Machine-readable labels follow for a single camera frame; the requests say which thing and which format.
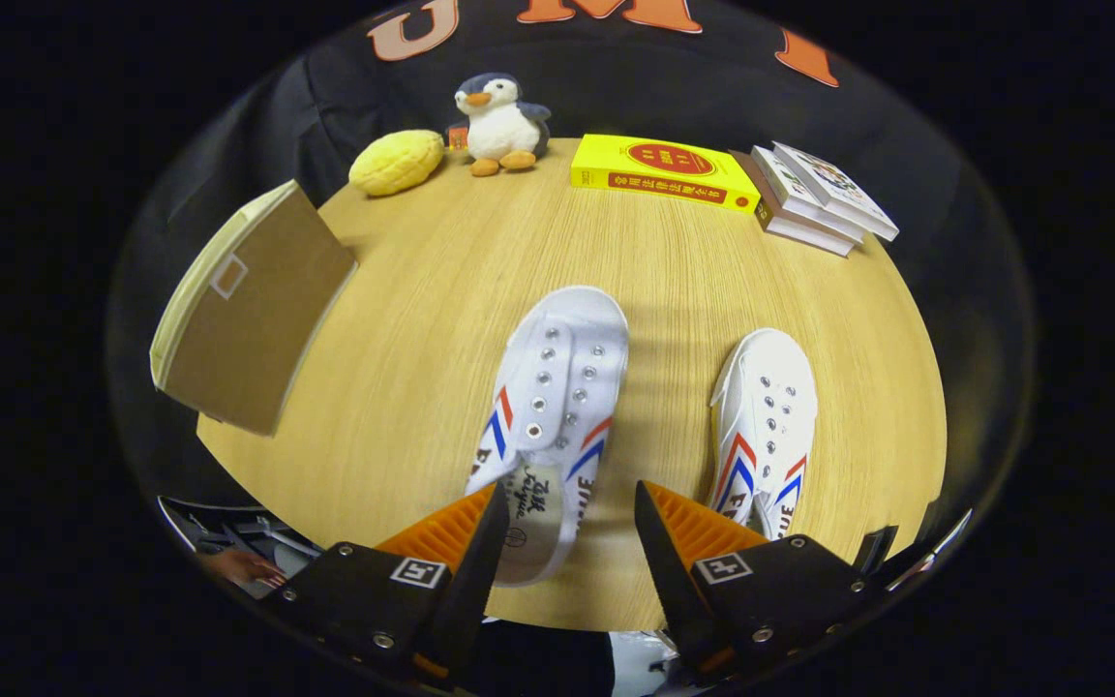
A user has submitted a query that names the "penguin plush toy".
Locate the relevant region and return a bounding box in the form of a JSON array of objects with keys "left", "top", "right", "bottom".
[{"left": 446, "top": 73, "right": 554, "bottom": 178}]

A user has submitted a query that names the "brown cover book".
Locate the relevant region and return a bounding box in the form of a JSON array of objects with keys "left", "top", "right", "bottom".
[{"left": 730, "top": 150, "right": 859, "bottom": 258}]

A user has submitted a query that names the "white shoe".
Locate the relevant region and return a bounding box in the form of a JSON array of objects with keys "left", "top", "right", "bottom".
[
  {"left": 464, "top": 286, "right": 631, "bottom": 589},
  {"left": 708, "top": 327, "right": 820, "bottom": 541}
]

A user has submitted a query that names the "yellow book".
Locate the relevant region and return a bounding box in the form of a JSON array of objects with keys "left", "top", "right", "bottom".
[{"left": 570, "top": 134, "right": 762, "bottom": 214}]

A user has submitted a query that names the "white illustrated book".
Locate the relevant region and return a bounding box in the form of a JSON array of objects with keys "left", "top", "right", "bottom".
[
  {"left": 751, "top": 145, "right": 866, "bottom": 243},
  {"left": 772, "top": 141, "right": 900, "bottom": 243}
]

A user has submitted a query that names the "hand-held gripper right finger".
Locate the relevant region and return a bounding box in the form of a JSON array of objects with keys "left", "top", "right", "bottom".
[{"left": 633, "top": 479, "right": 883, "bottom": 683}]

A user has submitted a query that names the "brown fabric storage box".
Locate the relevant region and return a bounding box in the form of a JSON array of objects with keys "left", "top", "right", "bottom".
[{"left": 149, "top": 179, "right": 360, "bottom": 439}]

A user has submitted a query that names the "yellow round plush cushion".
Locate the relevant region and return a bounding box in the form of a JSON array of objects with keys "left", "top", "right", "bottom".
[{"left": 348, "top": 130, "right": 446, "bottom": 197}]

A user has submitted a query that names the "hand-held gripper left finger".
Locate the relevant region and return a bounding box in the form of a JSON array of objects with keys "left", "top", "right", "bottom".
[{"left": 262, "top": 481, "right": 512, "bottom": 690}]

